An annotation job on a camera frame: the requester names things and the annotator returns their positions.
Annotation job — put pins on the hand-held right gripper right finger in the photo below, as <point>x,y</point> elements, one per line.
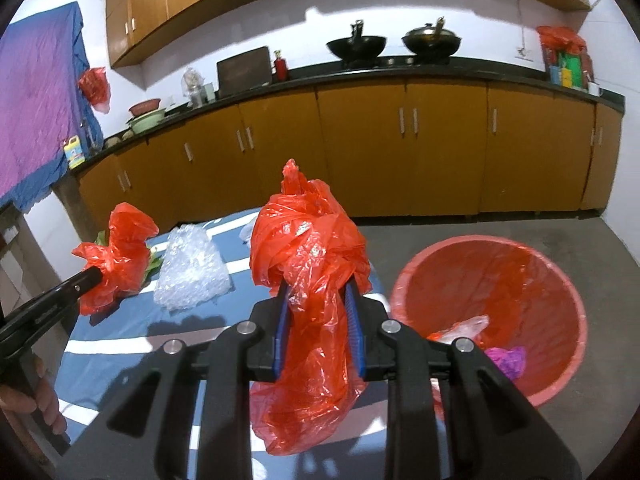
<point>356,330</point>

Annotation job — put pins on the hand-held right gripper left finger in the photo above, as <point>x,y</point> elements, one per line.
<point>282,325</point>

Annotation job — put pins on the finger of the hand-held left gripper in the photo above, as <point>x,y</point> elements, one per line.
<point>50,305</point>

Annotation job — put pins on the round orange plastic bag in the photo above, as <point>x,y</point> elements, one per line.
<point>120,255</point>

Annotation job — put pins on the large orange plastic bag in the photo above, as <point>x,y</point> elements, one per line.
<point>300,240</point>

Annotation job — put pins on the clear plastic bag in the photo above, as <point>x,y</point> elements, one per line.
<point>465,327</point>

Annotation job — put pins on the purple plastic bag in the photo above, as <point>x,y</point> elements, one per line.
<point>505,360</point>

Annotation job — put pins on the red plastic waste basket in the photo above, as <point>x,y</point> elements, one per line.
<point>500,280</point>

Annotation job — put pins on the person's left hand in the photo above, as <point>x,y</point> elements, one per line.
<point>50,400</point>

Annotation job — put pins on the blue white striped tablecloth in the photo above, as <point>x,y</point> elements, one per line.
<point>125,330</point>

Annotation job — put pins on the crumpled clear plastic sheet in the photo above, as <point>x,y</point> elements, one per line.
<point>247,232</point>

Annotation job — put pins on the bubble wrap sheet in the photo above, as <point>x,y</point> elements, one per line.
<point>192,270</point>

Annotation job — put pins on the yellow detergent bottle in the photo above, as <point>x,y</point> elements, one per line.
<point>75,155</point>

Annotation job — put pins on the wooden lower cabinets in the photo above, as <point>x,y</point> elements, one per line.
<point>350,150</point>

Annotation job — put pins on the purple blue hanging cloth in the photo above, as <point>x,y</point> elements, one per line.
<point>35,100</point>

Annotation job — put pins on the green basin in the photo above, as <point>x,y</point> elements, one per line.
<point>145,122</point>

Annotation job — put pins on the red basin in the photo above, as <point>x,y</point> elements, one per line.
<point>145,107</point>

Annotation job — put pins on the red hanging plastic bag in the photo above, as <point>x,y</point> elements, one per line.
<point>95,87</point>

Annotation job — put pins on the glass jar with plastic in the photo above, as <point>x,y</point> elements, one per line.
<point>195,92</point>

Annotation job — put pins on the dark wooden cutting board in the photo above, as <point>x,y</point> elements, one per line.
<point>245,72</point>

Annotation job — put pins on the red bottle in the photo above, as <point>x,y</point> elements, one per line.
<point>281,69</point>

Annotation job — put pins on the gas stove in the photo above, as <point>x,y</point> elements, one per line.
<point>395,61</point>

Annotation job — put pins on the black wok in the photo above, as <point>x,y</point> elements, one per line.
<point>357,47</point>

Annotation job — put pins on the wok with lid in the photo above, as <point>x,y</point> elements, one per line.
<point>432,40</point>

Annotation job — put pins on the black countertop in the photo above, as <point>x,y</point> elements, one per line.
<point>500,66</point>

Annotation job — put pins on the blue box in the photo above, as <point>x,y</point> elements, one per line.
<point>554,75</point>

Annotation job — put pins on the yellow box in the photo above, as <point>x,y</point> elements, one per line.
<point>567,78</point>

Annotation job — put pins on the white mug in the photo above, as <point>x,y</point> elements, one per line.
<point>594,88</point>

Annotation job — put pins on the green box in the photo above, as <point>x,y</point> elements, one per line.
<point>572,62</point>

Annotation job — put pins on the dark red box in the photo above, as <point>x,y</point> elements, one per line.
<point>587,67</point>

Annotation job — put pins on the red bag on boxes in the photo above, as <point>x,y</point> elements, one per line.
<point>560,37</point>

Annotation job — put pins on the white wall socket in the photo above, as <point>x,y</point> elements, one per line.
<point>522,53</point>

